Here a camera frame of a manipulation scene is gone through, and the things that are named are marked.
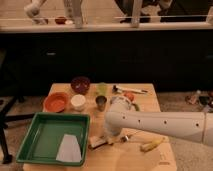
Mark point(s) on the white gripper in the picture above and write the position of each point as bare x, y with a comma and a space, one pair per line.
110, 139

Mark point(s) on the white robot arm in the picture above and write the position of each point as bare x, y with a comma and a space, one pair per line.
191, 126

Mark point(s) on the metal cup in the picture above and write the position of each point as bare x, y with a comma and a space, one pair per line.
101, 102

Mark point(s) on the white paper cup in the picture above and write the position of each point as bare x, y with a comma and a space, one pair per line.
78, 102

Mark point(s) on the green translucent cup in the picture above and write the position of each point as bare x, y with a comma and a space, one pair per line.
101, 88

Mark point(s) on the silver fork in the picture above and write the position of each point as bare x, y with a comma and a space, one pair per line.
127, 137

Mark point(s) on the yellow banana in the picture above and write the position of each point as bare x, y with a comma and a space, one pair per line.
146, 147

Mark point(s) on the white folded cloth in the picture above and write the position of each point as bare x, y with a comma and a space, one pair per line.
69, 149

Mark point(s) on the orange tomato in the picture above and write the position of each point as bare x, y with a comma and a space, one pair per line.
129, 95

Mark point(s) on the dark maroon bowl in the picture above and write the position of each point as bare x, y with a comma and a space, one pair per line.
80, 84

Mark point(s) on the orange bowl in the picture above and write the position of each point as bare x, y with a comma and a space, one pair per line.
55, 102

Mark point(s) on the green plastic tray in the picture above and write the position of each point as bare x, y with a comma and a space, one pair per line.
45, 134

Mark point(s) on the black office chair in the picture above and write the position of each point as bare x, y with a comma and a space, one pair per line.
4, 118

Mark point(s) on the small red bowl background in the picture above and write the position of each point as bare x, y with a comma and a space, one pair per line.
60, 20

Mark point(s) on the white handled brush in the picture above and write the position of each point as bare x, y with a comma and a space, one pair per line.
117, 88

